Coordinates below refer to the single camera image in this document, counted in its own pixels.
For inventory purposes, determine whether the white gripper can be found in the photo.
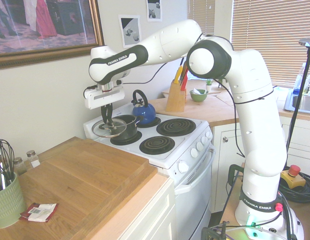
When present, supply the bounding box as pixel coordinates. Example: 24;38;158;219
85;86;126;127

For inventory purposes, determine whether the glass pot lid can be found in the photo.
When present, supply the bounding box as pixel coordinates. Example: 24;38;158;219
91;118;128;138

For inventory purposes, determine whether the black cooking pot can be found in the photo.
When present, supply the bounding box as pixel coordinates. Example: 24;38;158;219
110;114;145;141

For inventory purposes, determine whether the small coil burner under pot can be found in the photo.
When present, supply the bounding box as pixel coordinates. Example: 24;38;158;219
109;129;143;146

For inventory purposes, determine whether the small plant in white pot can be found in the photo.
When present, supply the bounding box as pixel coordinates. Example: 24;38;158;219
204;78;215;92

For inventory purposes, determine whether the small coil burner under kettle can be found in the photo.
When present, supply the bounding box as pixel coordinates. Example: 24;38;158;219
136;115;162;129

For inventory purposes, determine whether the small bare coil burner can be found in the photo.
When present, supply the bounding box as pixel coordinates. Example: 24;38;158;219
139;136;176;155

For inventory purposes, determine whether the thick wooden cutting board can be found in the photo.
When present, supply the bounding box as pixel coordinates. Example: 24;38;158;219
23;136;158;240

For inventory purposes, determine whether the wooden knife block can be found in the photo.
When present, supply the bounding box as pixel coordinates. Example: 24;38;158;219
165;79;188;113

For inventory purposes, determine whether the large bare coil burner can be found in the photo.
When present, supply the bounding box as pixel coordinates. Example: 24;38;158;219
156;118;197;137

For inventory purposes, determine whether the red knife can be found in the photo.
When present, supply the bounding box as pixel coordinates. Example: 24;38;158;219
180;68;190;92

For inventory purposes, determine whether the white electric stove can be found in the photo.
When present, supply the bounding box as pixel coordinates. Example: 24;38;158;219
82;103;217;240

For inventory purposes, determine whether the glass spice jar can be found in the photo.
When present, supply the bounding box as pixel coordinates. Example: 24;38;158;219
12;156;28;176
26;149;41;169

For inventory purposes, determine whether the green ceramic bowl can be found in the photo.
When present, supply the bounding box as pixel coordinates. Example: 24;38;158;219
189;89;210;103

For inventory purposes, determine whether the gold framed painting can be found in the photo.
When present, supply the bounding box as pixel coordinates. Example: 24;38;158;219
0;0;105;71

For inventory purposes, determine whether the white drawer cabinet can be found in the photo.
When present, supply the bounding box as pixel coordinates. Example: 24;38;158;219
124;174;177;240

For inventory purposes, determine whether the red white paper packet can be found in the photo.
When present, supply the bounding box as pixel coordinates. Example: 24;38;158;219
19;202;58;223

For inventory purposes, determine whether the white oven door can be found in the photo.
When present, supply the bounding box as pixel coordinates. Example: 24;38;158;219
173;147;217;240

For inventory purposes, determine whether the white cabinet with metal knob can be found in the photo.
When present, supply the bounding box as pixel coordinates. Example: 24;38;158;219
211;117;310;213

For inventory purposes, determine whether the green ribbed utensil holder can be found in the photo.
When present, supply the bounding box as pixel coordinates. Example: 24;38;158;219
0;171;27;229

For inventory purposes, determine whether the narrow wooden window blind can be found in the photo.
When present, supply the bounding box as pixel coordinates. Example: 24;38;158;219
187;0;216;36

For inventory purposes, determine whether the black bar clamp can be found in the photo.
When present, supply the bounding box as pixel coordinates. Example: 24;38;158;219
201;219;230;240
228;163;246;186

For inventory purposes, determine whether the wide wooden window blind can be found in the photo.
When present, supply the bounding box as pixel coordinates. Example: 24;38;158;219
231;0;310;88

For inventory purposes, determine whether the clear spray bottle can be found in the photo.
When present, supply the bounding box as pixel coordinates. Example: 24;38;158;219
293;63;308;96

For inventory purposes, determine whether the yellow emergency stop button box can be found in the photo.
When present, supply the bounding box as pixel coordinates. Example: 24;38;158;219
279;164;308;190

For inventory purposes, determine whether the metal kitchen sink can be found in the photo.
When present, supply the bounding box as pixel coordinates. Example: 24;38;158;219
283;87;310;113

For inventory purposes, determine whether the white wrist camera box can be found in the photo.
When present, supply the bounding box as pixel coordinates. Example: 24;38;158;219
82;86;99;99

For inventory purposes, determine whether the blue kettle with black handle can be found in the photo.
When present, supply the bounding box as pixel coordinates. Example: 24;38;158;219
131;89;157;126

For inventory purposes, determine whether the large grey printed wall paper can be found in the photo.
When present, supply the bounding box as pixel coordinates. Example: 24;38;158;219
118;14;141;49

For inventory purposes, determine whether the black wire whisk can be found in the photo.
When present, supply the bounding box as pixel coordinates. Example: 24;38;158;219
0;127;16;195

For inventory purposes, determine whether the small grey printed wall paper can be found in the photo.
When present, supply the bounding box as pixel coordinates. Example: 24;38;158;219
146;0;163;23

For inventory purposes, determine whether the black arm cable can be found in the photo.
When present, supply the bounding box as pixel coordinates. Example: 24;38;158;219
84;32;275;160

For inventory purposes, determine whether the black camera stand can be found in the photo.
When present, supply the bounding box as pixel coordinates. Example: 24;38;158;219
284;37;310;171

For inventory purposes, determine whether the black coiled power cable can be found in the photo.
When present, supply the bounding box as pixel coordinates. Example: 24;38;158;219
278;172;310;204

